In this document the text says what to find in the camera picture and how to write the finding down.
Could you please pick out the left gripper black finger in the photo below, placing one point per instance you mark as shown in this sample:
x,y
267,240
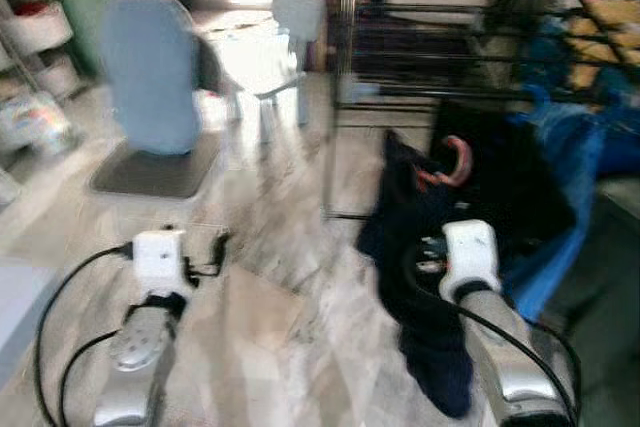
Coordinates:
x,y
219,250

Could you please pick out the dark navy garment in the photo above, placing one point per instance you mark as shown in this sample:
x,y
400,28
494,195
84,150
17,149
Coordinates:
x,y
410,247

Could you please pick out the pink clothes hanger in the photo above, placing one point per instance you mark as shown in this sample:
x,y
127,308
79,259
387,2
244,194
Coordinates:
x,y
461,155
427,180

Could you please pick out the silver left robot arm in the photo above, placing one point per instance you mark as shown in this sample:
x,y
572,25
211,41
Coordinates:
x,y
140,357

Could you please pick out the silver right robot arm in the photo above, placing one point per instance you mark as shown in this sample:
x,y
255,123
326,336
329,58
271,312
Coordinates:
x,y
510,357

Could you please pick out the grey folding chair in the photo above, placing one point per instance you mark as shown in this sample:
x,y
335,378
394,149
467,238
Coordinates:
x,y
160,172

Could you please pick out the black button shirt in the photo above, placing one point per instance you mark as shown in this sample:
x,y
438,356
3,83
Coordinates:
x,y
520,177

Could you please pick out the white children's chair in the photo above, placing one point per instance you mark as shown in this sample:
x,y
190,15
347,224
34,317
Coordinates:
x,y
265,57

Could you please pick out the printed plastic pack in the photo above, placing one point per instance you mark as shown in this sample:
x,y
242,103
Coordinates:
x,y
35,122

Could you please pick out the teal blue bag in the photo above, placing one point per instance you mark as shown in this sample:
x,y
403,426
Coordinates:
x,y
545,62

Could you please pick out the black metal drying rack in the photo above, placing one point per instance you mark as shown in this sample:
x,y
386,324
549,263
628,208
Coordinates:
x,y
347,27

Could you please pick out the green storage bin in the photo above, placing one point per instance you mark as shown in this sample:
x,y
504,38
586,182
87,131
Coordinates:
x,y
85,22

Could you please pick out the yellow plush toy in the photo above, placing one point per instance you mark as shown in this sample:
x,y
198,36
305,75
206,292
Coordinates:
x,y
600,42

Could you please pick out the white tiered trolley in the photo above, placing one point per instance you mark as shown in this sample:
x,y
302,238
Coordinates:
x,y
35,37

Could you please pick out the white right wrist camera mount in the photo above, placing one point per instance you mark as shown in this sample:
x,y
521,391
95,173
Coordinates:
x,y
470,257

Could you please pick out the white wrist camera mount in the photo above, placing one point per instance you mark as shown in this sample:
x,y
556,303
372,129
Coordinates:
x,y
470,257
160,259

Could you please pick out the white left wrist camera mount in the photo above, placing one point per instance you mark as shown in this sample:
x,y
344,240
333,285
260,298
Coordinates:
x,y
160,259

